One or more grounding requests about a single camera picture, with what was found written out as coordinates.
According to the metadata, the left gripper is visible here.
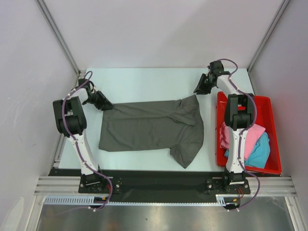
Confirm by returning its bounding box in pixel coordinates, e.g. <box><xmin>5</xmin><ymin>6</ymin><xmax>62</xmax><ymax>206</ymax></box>
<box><xmin>84</xmin><ymin>90</ymin><xmax>114</xmax><ymax>111</ymax></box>

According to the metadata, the blue t shirt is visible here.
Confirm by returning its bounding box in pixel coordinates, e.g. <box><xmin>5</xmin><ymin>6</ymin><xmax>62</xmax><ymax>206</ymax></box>
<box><xmin>225</xmin><ymin>132</ymin><xmax>270</xmax><ymax>172</ymax></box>

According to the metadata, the aluminium corner post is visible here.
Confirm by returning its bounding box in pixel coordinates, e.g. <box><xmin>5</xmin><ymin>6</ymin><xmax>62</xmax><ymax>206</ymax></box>
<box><xmin>247</xmin><ymin>0</ymin><xmax>292</xmax><ymax>74</ymax></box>
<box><xmin>35</xmin><ymin>0</ymin><xmax>82</xmax><ymax>77</ymax></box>

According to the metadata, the right cable duct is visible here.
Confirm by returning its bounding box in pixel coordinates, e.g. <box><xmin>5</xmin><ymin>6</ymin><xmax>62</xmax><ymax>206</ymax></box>
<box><xmin>216</xmin><ymin>194</ymin><xmax>243</xmax><ymax>207</ymax></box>

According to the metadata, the cable duct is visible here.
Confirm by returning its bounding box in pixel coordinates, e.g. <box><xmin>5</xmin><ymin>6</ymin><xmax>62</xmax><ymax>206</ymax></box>
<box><xmin>216</xmin><ymin>194</ymin><xmax>243</xmax><ymax>207</ymax></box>
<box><xmin>44</xmin><ymin>195</ymin><xmax>109</xmax><ymax>206</ymax></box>

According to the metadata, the red plastic bin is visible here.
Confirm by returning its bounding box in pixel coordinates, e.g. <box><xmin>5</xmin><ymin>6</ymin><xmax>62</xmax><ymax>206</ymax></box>
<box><xmin>216</xmin><ymin>92</ymin><xmax>282</xmax><ymax>175</ymax></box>

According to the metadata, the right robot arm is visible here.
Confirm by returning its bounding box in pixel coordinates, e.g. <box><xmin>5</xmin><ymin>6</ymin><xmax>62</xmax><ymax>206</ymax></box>
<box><xmin>194</xmin><ymin>59</ymin><xmax>257</xmax><ymax>194</ymax></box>

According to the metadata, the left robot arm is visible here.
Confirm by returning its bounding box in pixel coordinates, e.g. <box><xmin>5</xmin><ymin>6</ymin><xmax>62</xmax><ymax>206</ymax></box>
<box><xmin>52</xmin><ymin>78</ymin><xmax>114</xmax><ymax>193</ymax></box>

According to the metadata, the pink t shirt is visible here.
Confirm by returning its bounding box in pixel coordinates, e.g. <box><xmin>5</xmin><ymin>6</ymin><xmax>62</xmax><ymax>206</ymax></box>
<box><xmin>219</xmin><ymin>122</ymin><xmax>266</xmax><ymax>160</ymax></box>

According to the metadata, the left cable duct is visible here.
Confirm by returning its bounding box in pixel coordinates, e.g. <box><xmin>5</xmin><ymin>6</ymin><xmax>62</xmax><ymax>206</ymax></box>
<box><xmin>44</xmin><ymin>195</ymin><xmax>109</xmax><ymax>206</ymax></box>

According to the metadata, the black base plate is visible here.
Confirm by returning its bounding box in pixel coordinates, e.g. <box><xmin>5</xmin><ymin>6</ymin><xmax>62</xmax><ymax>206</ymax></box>
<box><xmin>49</xmin><ymin>169</ymin><xmax>251</xmax><ymax>204</ymax></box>

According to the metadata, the dark grey t shirt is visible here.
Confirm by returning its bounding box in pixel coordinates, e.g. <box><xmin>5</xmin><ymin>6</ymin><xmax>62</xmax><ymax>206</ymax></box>
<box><xmin>99</xmin><ymin>95</ymin><xmax>204</xmax><ymax>168</ymax></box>

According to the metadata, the right aluminium corner post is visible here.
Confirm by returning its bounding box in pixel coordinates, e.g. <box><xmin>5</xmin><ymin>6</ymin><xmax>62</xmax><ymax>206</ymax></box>
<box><xmin>247</xmin><ymin>0</ymin><xmax>292</xmax><ymax>74</ymax></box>

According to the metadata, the left aluminium corner post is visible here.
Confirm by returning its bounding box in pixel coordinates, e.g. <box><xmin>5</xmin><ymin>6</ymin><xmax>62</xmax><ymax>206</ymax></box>
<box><xmin>35</xmin><ymin>0</ymin><xmax>82</xmax><ymax>77</ymax></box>

